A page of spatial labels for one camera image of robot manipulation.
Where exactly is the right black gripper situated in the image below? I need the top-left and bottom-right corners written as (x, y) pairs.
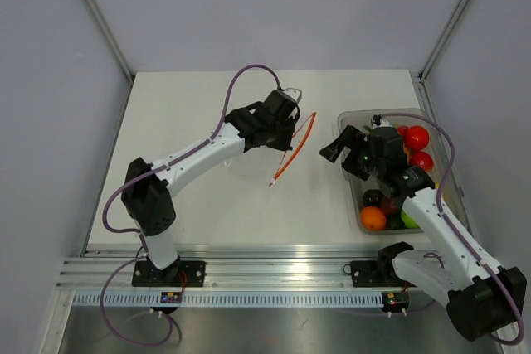
top-left (320, 125), bottom-right (385, 181)

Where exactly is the clear orange zip top bag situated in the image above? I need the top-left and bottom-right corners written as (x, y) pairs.
top-left (268, 111), bottom-right (318, 187)

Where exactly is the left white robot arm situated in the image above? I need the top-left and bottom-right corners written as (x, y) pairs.
top-left (121, 88), bottom-right (302, 288)

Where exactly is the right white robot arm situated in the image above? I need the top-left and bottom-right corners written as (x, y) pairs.
top-left (319, 119), bottom-right (527, 345)

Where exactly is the clear plastic food bin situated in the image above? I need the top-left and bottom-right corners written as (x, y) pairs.
top-left (337, 108), bottom-right (469, 235)

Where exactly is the dark purple plum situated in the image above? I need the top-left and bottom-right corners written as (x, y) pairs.
top-left (362, 189), bottom-right (383, 207)

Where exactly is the red tomato upper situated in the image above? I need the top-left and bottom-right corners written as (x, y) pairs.
top-left (404, 125), bottom-right (430, 151)

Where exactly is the red tomato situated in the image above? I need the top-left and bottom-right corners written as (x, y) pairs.
top-left (409, 151), bottom-right (434, 172)
top-left (404, 125), bottom-right (430, 151)

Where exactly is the red tomato lower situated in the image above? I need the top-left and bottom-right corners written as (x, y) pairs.
top-left (409, 151), bottom-right (434, 172)

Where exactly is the dark red apple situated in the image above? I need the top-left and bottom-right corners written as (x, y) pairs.
top-left (379, 196), bottom-right (401, 216)

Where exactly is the orange fruit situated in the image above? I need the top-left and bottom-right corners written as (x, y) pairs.
top-left (360, 206), bottom-right (387, 231)

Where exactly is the green lime apple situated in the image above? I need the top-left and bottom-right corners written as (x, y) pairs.
top-left (401, 211), bottom-right (420, 229)

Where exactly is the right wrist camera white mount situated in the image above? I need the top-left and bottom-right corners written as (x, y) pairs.
top-left (371, 114), bottom-right (395, 129)

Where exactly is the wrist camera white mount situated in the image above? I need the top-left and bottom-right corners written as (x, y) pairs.
top-left (371, 114), bottom-right (395, 129)
top-left (283, 87), bottom-right (303, 104)

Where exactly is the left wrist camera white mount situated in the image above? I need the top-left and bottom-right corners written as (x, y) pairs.
top-left (283, 87), bottom-right (303, 104)

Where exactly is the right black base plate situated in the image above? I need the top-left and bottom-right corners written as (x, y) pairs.
top-left (342, 259), bottom-right (413, 289)

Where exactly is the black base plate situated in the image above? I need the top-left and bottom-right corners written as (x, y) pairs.
top-left (131, 259), bottom-right (207, 288)
top-left (342, 259), bottom-right (413, 289)

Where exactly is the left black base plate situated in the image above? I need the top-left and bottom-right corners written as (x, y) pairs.
top-left (131, 259), bottom-right (207, 288)

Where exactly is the right aluminium frame post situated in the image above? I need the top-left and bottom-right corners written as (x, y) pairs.
top-left (418, 0), bottom-right (472, 84)

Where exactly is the aluminium frame post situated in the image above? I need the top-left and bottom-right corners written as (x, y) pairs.
top-left (81, 0), bottom-right (135, 87)
top-left (418, 0), bottom-right (472, 84)

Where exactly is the white slotted cable duct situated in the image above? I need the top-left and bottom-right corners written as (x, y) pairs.
top-left (73, 290), bottom-right (383, 308)

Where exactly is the aluminium mounting rail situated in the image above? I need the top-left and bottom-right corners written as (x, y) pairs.
top-left (56, 244), bottom-right (378, 291)

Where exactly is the left aluminium frame post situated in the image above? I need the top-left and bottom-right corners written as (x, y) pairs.
top-left (81, 0), bottom-right (135, 87)

